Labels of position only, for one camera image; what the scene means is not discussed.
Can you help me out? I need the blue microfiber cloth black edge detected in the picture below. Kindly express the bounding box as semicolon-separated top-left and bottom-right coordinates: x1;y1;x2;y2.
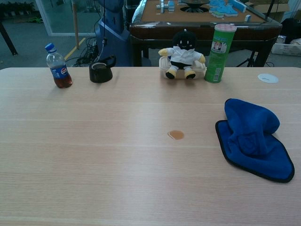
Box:
215;98;295;184

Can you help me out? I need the brown liquid spill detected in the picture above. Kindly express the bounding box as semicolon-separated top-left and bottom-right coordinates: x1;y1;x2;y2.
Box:
167;129;185;140

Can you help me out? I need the white plastic food container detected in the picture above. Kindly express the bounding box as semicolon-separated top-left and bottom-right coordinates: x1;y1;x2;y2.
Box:
158;57;207;80

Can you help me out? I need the black-headed plush doll white coat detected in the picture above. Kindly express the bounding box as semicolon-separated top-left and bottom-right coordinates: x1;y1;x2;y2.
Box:
158;29;206;80

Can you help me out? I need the dark wood mahjong table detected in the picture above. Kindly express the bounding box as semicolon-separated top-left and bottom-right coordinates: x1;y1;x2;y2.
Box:
129;0;283;68

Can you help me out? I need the blue chair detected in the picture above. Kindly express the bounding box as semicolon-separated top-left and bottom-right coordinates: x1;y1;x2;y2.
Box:
95;0;132;67

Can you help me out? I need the green chips can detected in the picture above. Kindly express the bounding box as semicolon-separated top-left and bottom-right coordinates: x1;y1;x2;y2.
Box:
204;23;238;84

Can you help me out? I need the pepsi cola plastic bottle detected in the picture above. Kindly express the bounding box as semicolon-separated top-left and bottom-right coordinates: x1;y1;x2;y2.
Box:
44;42;73;89

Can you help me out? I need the black tripod stand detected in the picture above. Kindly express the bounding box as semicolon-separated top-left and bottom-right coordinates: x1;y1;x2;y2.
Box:
236;50;259;68

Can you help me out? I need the wooden pole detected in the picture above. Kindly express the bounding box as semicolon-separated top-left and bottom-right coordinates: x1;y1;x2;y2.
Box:
71;0;80;50

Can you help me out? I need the white plastic basket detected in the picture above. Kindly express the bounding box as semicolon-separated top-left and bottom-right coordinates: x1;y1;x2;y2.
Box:
271;35;301;57

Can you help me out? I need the black table leg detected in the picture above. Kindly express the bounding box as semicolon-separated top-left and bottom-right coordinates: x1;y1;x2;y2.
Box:
0;21;18;56

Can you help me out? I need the black teapot with handle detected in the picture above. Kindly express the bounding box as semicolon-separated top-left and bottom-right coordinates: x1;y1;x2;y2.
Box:
89;55;117;83

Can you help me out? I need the black floor cable bundle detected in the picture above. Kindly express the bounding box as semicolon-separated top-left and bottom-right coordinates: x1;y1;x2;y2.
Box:
72;36;104;68

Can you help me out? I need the white round cable grommet cover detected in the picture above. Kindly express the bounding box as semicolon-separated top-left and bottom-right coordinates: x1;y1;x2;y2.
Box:
257;73;279;84

